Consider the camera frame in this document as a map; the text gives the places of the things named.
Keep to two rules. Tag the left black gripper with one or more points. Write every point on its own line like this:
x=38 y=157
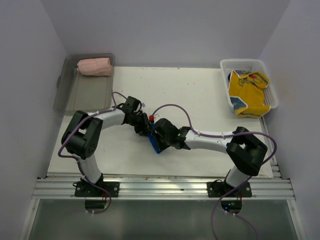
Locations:
x=143 y=129

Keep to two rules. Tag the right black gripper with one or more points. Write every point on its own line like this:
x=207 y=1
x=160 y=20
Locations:
x=162 y=146

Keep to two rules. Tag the blue towel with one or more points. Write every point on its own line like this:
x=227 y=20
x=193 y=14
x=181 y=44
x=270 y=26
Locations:
x=153 y=145

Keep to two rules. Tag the pink towel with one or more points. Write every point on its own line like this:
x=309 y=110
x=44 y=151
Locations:
x=95 y=67

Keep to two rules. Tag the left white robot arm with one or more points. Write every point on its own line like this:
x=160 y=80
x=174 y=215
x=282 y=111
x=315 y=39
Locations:
x=81 y=137

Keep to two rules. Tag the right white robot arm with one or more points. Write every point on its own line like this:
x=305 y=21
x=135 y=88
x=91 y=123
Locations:
x=246 y=151

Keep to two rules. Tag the grey transparent plastic bin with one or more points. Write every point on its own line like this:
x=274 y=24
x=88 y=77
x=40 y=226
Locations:
x=75 y=91

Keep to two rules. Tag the white plastic basket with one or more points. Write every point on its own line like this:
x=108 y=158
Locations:
x=250 y=65

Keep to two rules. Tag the yellow towel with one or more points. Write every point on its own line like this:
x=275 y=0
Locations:
x=246 y=93

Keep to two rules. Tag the aluminium mounting rail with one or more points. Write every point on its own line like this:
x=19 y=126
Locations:
x=58 y=185

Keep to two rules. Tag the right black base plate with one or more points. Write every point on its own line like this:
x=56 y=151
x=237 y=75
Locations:
x=218 y=188

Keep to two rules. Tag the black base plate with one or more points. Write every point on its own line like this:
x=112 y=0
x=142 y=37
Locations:
x=86 y=190
x=218 y=188

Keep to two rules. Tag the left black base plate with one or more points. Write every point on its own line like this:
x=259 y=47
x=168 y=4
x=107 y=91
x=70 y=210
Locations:
x=86 y=190

